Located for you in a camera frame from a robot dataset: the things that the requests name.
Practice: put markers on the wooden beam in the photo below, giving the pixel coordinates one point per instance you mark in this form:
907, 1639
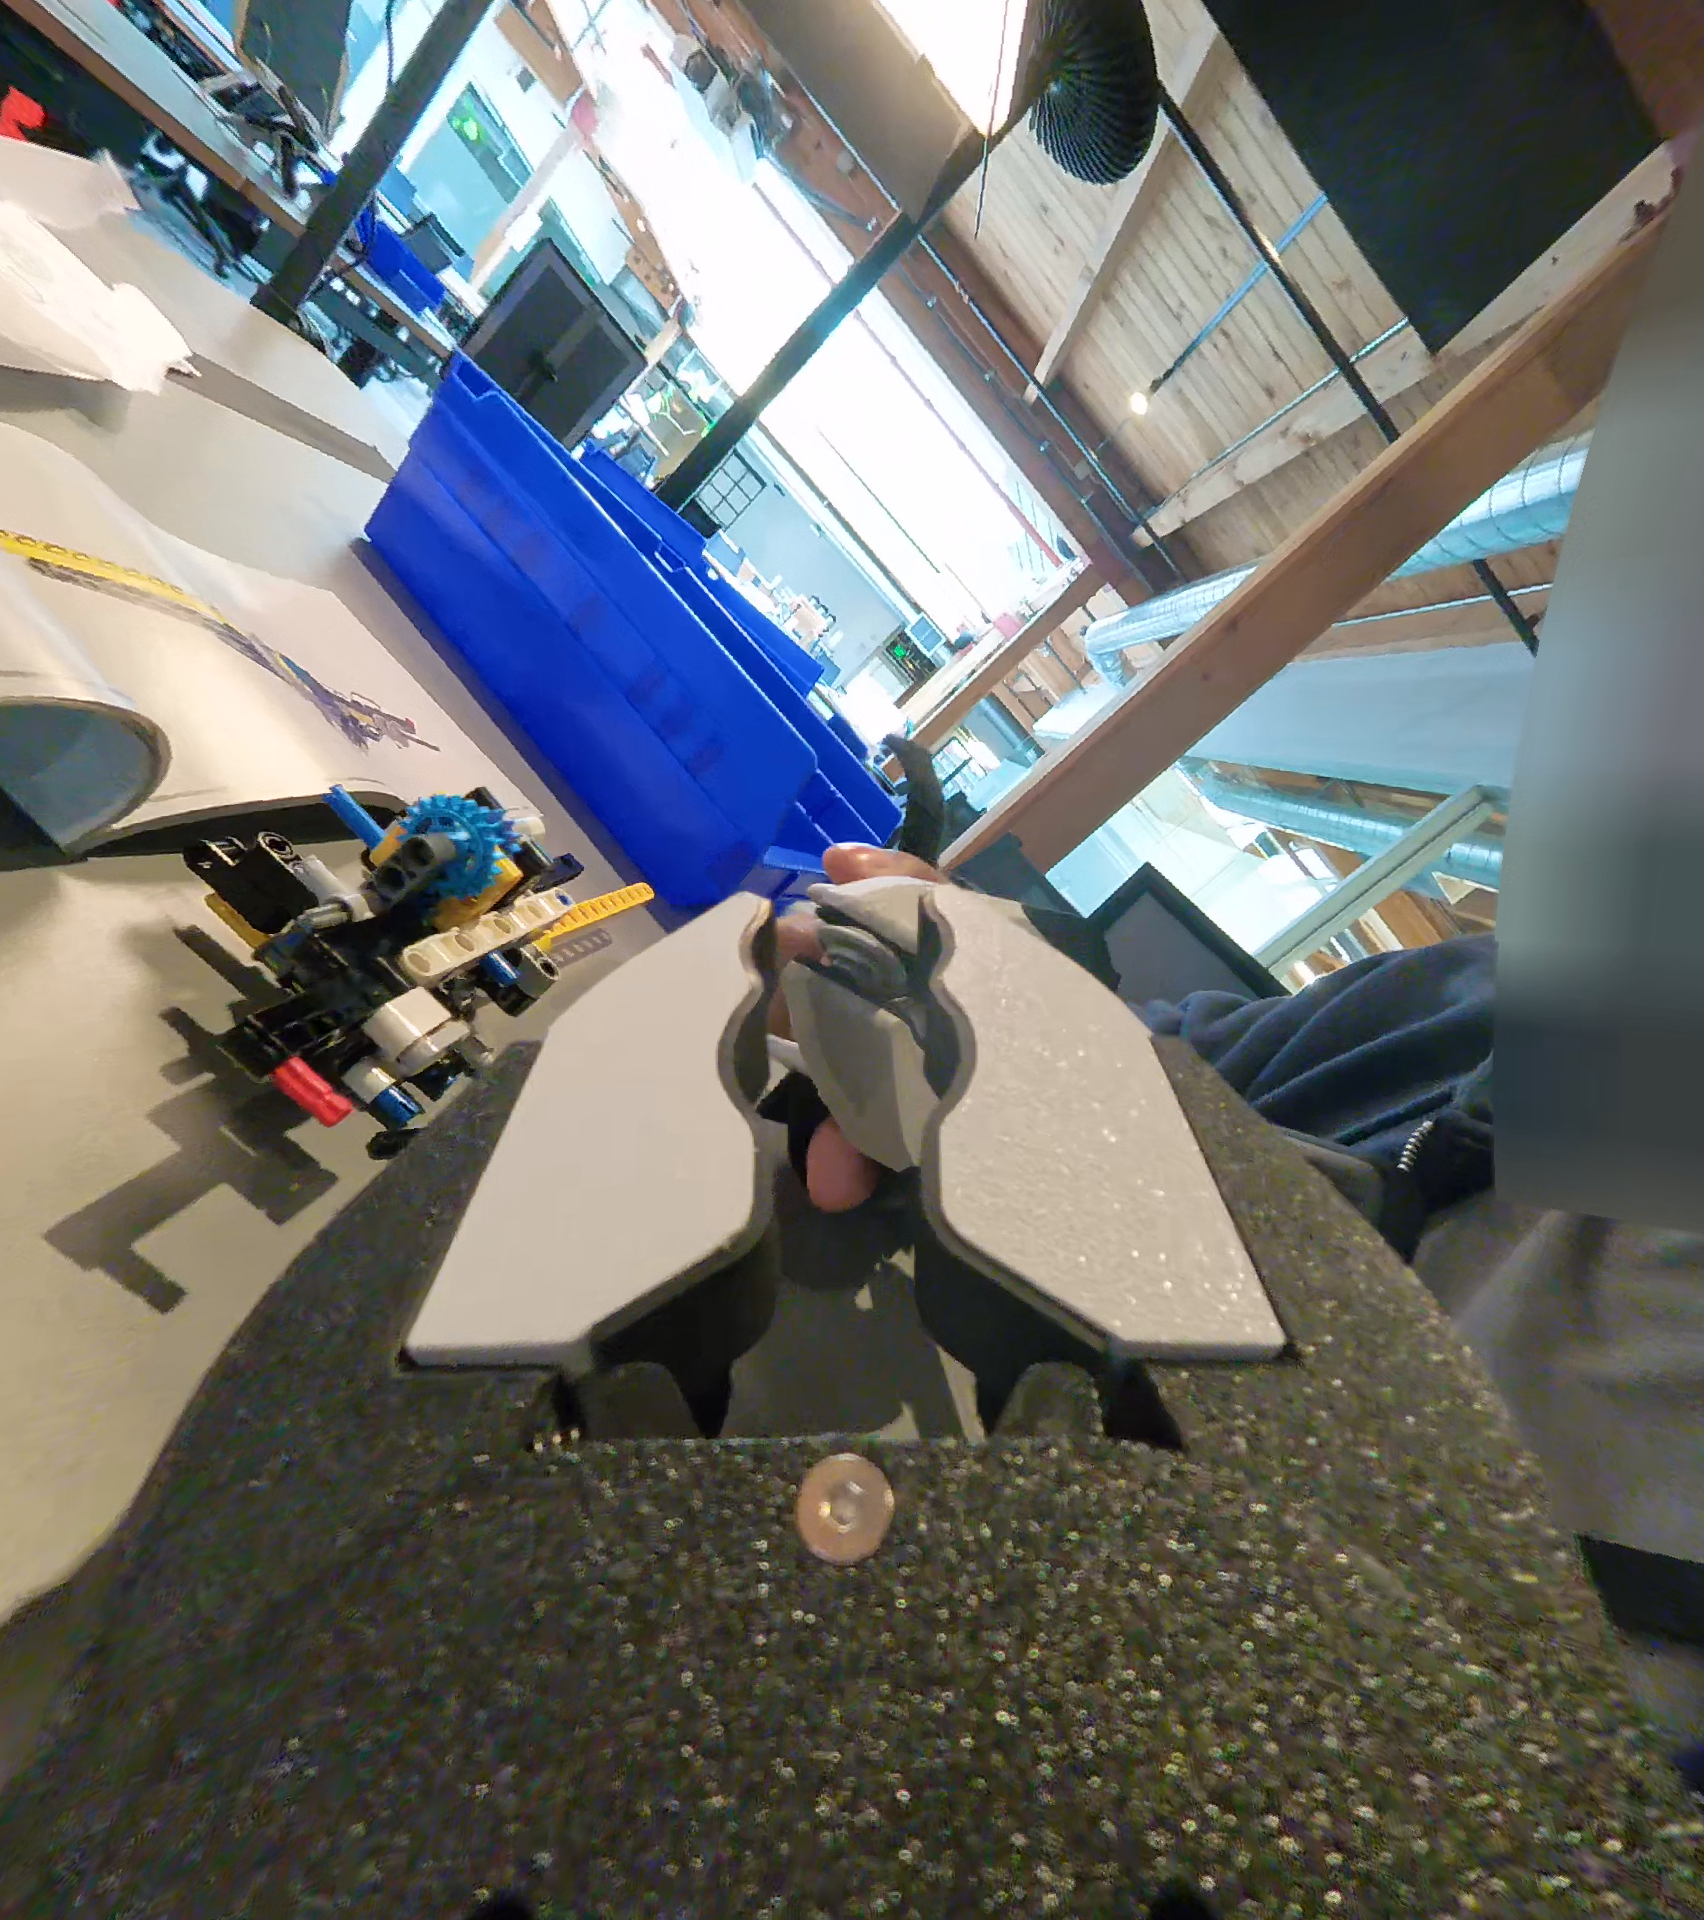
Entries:
1315, 600

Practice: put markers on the silver ventilation duct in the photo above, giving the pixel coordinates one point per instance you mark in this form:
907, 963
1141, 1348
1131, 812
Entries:
1513, 511

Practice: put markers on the large blue plastic bin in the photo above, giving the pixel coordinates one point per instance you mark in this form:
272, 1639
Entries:
566, 645

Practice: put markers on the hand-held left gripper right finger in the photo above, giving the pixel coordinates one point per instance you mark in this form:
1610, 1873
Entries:
1090, 1169

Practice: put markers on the lego instruction booklet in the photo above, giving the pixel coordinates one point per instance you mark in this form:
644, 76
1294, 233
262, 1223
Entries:
193, 645

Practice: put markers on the person's right hand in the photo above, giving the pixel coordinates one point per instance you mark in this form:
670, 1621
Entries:
836, 1169

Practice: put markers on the black round ceiling vent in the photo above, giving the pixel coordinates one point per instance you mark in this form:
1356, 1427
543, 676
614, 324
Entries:
1090, 89

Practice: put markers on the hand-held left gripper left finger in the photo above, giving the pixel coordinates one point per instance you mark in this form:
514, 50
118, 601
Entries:
581, 1169

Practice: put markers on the black ceiling panel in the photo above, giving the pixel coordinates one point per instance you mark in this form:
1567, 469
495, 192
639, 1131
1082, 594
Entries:
1420, 151

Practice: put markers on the black framed grey chair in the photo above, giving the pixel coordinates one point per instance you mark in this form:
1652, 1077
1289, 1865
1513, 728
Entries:
1183, 943

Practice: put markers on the black computer monitor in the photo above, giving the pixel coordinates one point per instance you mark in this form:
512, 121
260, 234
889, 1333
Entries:
553, 344

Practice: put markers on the lego technic model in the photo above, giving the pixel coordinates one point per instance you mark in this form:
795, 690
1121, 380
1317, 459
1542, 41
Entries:
417, 961

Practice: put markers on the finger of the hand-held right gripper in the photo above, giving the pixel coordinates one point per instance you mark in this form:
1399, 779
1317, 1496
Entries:
867, 1079
883, 901

